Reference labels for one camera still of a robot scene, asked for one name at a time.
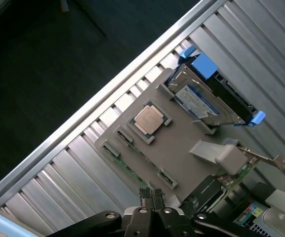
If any green RAM stick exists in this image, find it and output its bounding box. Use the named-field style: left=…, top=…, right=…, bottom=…
left=104, top=145, right=151, bottom=190

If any black graphics card green board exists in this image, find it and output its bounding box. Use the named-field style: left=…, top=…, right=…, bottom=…
left=181, top=145, right=285, bottom=216

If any grey plastic parts rack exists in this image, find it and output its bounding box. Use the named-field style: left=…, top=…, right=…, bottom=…
left=94, top=68, right=247, bottom=203

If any silver CPU chip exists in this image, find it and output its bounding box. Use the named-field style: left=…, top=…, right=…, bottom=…
left=129, top=105, right=169, bottom=137

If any grey PC case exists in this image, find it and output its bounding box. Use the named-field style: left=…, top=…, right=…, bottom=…
left=231, top=182, right=285, bottom=237

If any silver hard disk blue label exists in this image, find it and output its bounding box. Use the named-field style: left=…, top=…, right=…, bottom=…
left=167, top=64, right=246, bottom=124

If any blue and black disk caddy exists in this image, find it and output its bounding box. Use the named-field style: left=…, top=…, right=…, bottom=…
left=165, top=46, right=267, bottom=128

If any aluminium table frame rail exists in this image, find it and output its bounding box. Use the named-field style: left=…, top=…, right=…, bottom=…
left=0, top=0, right=235, bottom=207

